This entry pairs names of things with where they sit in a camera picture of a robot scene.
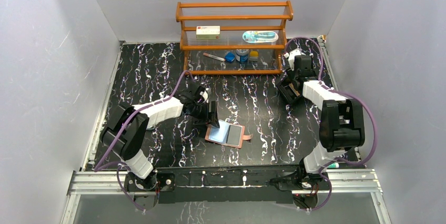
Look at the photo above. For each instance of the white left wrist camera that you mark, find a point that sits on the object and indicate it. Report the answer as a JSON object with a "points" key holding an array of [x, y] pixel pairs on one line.
{"points": [[203, 96]]}

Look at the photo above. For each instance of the blue white round tin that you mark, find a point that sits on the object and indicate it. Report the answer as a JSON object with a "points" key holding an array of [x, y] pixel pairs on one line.
{"points": [[242, 55]]}

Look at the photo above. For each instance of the red white marker pen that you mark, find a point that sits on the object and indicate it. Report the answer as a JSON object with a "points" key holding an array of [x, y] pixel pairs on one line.
{"points": [[214, 57]]}

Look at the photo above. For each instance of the blue toothbrush blister pack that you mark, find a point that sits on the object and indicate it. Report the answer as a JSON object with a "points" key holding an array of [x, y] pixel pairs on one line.
{"points": [[260, 36]]}

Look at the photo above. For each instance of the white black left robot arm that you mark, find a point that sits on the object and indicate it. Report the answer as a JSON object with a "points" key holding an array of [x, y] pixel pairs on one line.
{"points": [[125, 130]]}

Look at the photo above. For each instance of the wooden three-tier shelf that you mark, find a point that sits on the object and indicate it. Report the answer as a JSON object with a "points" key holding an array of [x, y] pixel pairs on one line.
{"points": [[234, 18]]}

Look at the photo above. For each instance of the black card tray box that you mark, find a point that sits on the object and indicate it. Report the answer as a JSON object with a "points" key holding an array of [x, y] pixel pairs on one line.
{"points": [[286, 92]]}

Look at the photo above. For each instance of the small blue box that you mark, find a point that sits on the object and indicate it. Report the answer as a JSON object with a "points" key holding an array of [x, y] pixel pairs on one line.
{"points": [[229, 57]]}

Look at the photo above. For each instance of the green white marker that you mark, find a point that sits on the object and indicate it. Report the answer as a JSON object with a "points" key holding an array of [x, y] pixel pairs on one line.
{"points": [[333, 166]]}

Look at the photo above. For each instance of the white red medicine box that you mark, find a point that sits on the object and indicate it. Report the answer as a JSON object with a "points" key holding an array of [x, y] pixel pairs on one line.
{"points": [[207, 32]]}

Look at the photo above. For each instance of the small yellow box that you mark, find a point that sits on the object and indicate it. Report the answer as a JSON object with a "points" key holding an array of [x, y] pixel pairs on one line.
{"points": [[253, 56]]}

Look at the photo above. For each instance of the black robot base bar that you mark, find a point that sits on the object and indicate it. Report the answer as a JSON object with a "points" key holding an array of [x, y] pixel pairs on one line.
{"points": [[232, 183]]}

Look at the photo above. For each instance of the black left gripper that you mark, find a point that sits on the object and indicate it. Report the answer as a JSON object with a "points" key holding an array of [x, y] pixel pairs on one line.
{"points": [[212, 112]]}

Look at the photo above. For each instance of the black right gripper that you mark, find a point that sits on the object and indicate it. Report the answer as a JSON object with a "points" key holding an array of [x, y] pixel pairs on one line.
{"points": [[314, 74]]}

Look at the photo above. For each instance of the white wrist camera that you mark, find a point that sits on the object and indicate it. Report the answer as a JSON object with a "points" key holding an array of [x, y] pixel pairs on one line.
{"points": [[203, 96], [291, 57]]}

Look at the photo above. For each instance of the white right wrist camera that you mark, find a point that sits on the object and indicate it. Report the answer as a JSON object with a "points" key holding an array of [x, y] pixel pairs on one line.
{"points": [[291, 57]]}

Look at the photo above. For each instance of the brown leather card holder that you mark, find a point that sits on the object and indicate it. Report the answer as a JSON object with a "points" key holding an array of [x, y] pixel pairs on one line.
{"points": [[219, 135]]}

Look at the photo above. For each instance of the gold cards stack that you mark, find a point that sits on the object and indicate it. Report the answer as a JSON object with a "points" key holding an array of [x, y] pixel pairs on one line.
{"points": [[295, 91]]}

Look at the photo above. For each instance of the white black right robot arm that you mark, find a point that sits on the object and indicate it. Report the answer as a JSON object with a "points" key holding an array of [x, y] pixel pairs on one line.
{"points": [[341, 125]]}

